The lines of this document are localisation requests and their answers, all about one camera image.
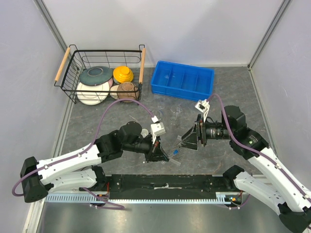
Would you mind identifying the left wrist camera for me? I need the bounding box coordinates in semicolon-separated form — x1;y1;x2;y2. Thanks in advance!
151;122;166;143

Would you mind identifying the small glass bottle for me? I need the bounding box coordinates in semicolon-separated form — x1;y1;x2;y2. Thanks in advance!
170;116;177;124

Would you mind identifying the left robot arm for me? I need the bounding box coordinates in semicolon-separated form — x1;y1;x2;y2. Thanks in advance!
20;121;169;203

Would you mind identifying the glass beaker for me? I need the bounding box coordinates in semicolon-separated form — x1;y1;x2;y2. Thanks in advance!
157;101;165;110

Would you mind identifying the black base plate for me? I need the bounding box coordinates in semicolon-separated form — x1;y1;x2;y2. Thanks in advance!
88;174;240;198

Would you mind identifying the white ceramic bowl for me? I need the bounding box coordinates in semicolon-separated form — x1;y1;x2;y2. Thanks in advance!
109;85;119;100

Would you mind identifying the teal ceramic plate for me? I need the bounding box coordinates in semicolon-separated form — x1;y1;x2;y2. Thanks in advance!
79;66;113;86

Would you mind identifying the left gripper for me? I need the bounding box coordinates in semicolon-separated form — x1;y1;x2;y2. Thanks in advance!
123;133;169;163

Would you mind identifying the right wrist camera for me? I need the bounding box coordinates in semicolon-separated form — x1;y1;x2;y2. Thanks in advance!
195;99;210;122

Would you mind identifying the black wire basket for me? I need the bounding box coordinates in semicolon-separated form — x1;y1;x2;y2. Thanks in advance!
53;44;146;105

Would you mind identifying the light blue cable duct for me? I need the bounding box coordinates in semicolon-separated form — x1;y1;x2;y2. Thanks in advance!
45;193;231;205

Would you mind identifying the glass conical flask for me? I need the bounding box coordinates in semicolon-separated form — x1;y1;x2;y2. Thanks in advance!
171;104;183;115

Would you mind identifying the blue capped test tube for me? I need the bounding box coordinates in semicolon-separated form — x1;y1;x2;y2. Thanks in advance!
168;150;179;161

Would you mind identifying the yellow ceramic bowl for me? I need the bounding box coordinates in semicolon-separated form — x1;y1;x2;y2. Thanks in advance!
113;66;134;83

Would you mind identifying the blue plastic divided bin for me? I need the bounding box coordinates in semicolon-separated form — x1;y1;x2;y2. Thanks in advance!
151;61;214;101

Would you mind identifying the white ceramic plate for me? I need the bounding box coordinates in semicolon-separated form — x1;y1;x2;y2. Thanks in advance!
76;82;110;105

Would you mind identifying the brown ceramic bowl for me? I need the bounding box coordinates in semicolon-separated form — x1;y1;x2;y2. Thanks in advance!
117;82;139;102

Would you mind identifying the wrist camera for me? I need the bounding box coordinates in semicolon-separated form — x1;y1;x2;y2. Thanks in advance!
195;99;210;122
151;122;166;143

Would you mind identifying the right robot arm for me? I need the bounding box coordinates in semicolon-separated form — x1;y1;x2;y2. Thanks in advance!
179;104;311;233

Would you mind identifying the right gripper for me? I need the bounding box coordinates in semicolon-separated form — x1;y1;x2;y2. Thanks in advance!
177;114;234;150

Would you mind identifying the clear acrylic tube rack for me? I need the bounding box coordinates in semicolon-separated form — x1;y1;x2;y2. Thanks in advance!
168;135;191;166

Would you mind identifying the glass petri dish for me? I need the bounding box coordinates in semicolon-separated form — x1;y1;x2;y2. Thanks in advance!
152;109;163;121

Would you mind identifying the white plastic cup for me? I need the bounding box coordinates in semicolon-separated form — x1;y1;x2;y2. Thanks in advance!
141;129;149;138

